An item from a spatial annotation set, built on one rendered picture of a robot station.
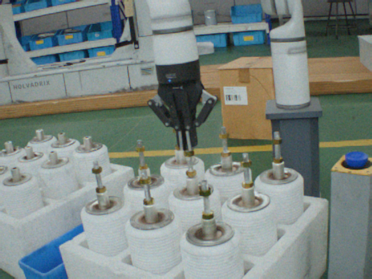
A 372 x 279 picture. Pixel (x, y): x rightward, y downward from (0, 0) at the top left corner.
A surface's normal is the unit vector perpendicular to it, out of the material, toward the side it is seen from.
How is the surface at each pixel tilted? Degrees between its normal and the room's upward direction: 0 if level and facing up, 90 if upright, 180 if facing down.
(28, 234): 90
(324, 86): 90
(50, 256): 88
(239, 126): 89
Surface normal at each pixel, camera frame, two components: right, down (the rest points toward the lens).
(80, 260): -0.60, 0.31
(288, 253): 0.79, 0.09
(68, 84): -0.20, 0.32
